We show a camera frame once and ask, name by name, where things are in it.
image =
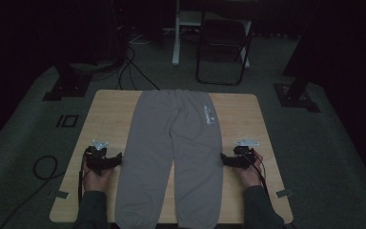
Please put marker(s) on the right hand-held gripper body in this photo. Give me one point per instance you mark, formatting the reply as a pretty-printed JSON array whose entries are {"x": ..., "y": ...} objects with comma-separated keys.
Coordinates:
[{"x": 243, "y": 157}]

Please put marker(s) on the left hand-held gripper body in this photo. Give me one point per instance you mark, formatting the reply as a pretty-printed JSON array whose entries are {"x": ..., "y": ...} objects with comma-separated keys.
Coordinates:
[{"x": 97, "y": 159}]

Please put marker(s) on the grey pants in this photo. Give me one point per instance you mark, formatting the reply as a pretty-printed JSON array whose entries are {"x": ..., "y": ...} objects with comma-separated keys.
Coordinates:
[{"x": 171, "y": 152}]

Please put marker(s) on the person's right hand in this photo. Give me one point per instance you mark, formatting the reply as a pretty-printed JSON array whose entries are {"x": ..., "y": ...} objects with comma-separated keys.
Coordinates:
[{"x": 251, "y": 176}]

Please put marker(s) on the person's left hand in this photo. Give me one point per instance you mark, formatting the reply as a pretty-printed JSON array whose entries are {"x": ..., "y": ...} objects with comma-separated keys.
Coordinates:
[{"x": 97, "y": 179}]

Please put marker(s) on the grey tape piece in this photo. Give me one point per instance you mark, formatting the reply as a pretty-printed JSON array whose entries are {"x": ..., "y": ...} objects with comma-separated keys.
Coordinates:
[
  {"x": 284, "y": 193},
  {"x": 59, "y": 194}
]

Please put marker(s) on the black stand base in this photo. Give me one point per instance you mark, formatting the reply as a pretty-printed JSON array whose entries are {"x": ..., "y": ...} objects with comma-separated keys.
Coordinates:
[
  {"x": 295, "y": 97},
  {"x": 70, "y": 84}
]

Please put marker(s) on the black folding chair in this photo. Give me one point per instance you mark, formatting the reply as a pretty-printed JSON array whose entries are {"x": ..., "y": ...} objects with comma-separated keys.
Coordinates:
[{"x": 224, "y": 41}]

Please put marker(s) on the white desk frame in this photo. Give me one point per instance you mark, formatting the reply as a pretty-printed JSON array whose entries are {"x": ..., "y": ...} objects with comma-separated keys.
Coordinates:
[{"x": 179, "y": 31}]

